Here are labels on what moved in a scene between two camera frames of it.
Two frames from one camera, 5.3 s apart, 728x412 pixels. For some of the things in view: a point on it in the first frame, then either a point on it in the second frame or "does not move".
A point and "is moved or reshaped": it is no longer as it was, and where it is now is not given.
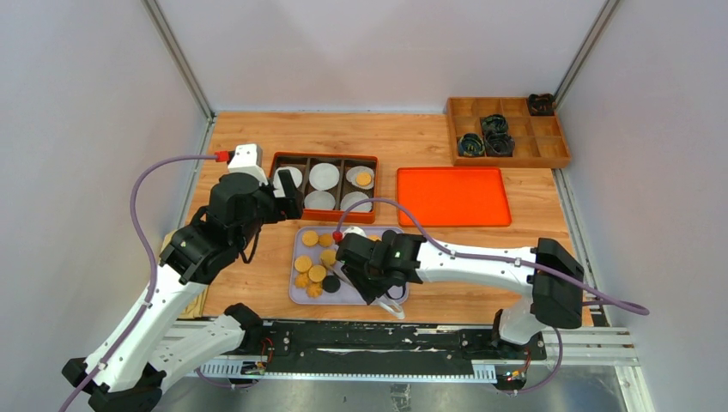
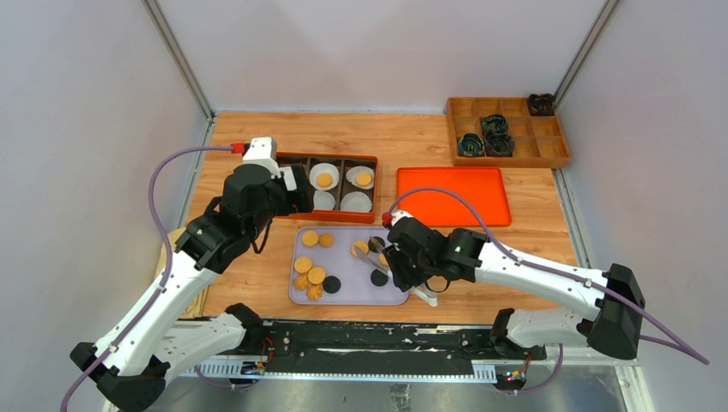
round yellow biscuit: x=363 y=178 does not move
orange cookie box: x=330 y=183 does not move
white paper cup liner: x=352 y=197 does not move
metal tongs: x=386 y=302 is moved or reshaped
